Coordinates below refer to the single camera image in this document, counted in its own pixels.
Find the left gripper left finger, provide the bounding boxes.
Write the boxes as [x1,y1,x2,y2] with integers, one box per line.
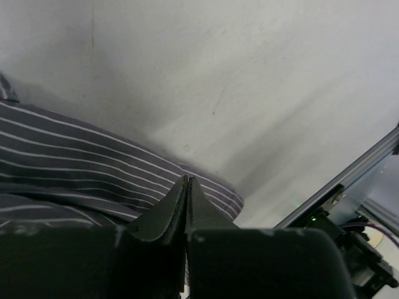
[1,177,188,298]

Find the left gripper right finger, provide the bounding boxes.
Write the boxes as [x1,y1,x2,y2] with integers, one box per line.
[186,178,355,298]

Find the striped grey underwear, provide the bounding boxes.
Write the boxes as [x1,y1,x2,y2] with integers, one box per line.
[1,78,244,227]

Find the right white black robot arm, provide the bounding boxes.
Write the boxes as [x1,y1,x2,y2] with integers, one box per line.
[295,209,398,298]

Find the aluminium frame rail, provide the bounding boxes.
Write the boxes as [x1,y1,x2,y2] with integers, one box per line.
[276,127,398,229]

